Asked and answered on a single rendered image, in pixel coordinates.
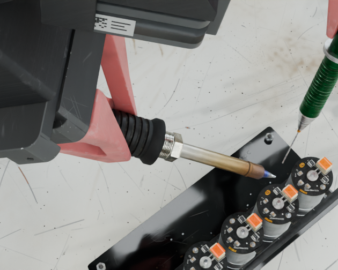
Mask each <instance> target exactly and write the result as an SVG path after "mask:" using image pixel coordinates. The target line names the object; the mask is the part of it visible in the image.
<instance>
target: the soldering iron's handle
mask: <svg viewBox="0 0 338 270"><path fill-rule="evenodd" d="M112 112H113V114H114V116H115V118H116V121H117V123H118V125H119V127H120V129H121V131H122V134H123V136H124V138H125V140H126V142H127V145H128V147H129V150H130V153H131V156H132V157H133V156H134V157H135V158H138V159H140V160H141V161H142V163H143V164H147V165H152V164H154V163H155V161H156V160H157V159H158V157H159V155H160V152H161V150H162V148H163V144H164V141H165V134H166V125H165V122H164V120H162V119H159V118H154V119H151V120H150V119H147V118H146V119H145V118H143V117H138V116H136V115H131V114H129V113H127V112H126V113H125V112H123V111H118V110H116V109H112Z"/></svg>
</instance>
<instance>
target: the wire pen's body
mask: <svg viewBox="0 0 338 270"><path fill-rule="evenodd" d="M323 52H324V54H325V56H324V59H323V60H322V62H321V64H320V66H319V68H318V70H317V72H316V74H315V76H314V78H313V80H312V82H311V84H310V86H309V88H308V90H307V92H306V94H305V96H304V98H303V100H302V102H301V104H300V106H299V110H300V112H301V113H302V114H303V115H304V116H306V117H308V118H317V117H318V116H319V115H320V113H321V111H322V109H323V107H324V105H325V103H326V102H327V100H328V98H329V96H330V94H331V92H332V90H333V88H334V86H335V85H336V83H337V81H338V31H337V33H336V35H335V36H334V37H333V39H328V40H326V42H325V44H324V46H323Z"/></svg>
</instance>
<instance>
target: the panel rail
mask: <svg viewBox="0 0 338 270"><path fill-rule="evenodd" d="M325 194H326V196H327V197H326V198H325V199H324V200H323V201H321V202H320V203H319V204H317V205H316V206H315V207H314V208H313V209H311V210H310V211H309V212H308V213H307V214H305V215H304V216H303V217H302V218H301V219H299V220H298V221H297V220H296V219H295V218H294V219H293V220H291V221H290V222H291V223H292V224H293V225H292V226H291V227H290V228H289V229H288V230H286V231H285V232H284V233H283V234H281V235H280V236H279V237H278V238H276V239H275V240H274V241H273V242H272V243H270V244H269V245H268V246H267V247H266V248H264V249H263V250H262V251H261V250H260V248H259V247H258V248H257V249H256V250H255V252H256V253H257V255H256V256H255V257H254V258H252V259H251V260H250V261H249V262H248V263H246V264H245V265H244V266H243V267H242V268H240V269H239V270H253V269H254V268H256V267H257V266H258V265H260V264H261V263H262V262H263V261H264V260H265V259H267V258H268V257H269V256H270V255H271V254H273V253H274V252H275V251H276V250H277V249H279V248H280V247H281V246H282V245H283V244H284V243H286V242H287V241H288V240H289V239H290V238H292V237H293V236H294V235H295V234H296V233H298V232H299V231H300V230H302V229H303V228H304V227H305V226H306V225H307V224H309V223H310V222H311V221H312V220H313V219H315V218H316V217H317V216H318V215H319V214H321V213H322V212H323V211H324V210H325V209H326V208H328V207H329V206H330V205H331V204H332V203H334V202H335V201H336V200H338V188H337V189H336V190H335V191H333V192H332V193H331V192H330V191H329V190H328V191H326V192H325Z"/></svg>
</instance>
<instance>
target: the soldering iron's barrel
mask: <svg viewBox="0 0 338 270"><path fill-rule="evenodd" d="M159 158H161V159H164V160H165V161H169V162H173V161H175V160H176V159H178V158H184V159H187V160H191V161H195V162H198V163H202V164H206V165H209V166H212V167H216V168H219V169H223V170H227V171H230V172H233V173H237V174H241V175H243V176H246V177H251V178H255V179H261V178H262V177H263V176H264V167H263V166H262V165H259V164H256V163H252V162H251V161H245V160H241V159H238V158H235V157H231V156H228V155H225V154H221V153H217V152H214V151H211V150H208V149H204V148H201V147H197V146H194V145H190V144H187V143H184V142H183V139H182V136H181V134H178V133H175V132H173V133H172V132H168V131H166V134H165V141H164V144H163V148H162V150H161V152H160V155H159Z"/></svg>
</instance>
